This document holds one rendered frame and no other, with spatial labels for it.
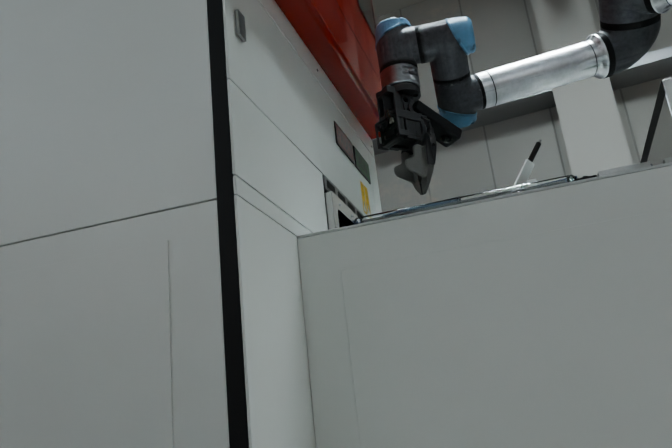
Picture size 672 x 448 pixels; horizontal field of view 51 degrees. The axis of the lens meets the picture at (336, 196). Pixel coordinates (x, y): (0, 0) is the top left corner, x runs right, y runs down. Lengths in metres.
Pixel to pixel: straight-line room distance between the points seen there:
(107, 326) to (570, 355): 0.55
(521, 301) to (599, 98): 3.23
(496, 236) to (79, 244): 0.53
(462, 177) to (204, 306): 3.64
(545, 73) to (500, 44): 3.16
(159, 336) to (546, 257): 0.48
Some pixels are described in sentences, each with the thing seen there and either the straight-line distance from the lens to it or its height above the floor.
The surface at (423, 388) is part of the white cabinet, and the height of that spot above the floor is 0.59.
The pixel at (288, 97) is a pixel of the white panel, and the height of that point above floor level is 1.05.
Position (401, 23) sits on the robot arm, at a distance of 1.45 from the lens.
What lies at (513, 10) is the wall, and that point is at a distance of 4.77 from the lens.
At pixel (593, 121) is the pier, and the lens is 4.06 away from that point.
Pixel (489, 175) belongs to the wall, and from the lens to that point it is 4.35.
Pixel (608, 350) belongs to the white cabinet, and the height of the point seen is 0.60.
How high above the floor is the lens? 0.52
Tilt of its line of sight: 20 degrees up
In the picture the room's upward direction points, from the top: 6 degrees counter-clockwise
